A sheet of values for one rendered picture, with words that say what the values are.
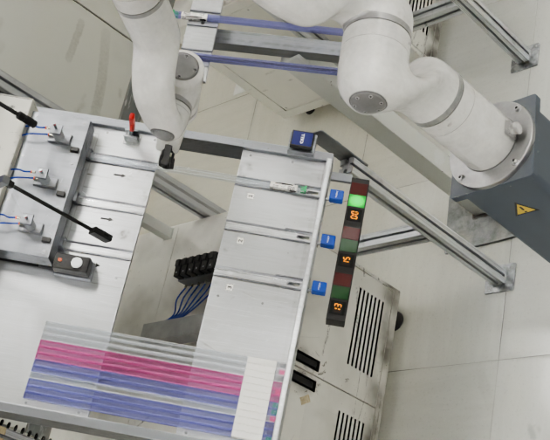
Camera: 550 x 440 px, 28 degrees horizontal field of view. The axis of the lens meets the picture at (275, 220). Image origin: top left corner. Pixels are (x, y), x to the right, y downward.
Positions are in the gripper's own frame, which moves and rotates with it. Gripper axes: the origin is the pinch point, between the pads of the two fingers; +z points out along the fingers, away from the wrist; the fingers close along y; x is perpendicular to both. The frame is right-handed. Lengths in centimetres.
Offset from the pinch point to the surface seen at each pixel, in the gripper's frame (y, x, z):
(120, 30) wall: -150, -45, 190
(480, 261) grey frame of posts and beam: -11, 81, 42
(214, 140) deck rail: -8.3, 8.4, 8.3
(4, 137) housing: 2.9, -35.8, 9.2
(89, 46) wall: -134, -54, 183
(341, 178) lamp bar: -6.6, 38.0, 8.0
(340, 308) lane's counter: 25.2, 42.4, 4.6
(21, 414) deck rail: 60, -15, 13
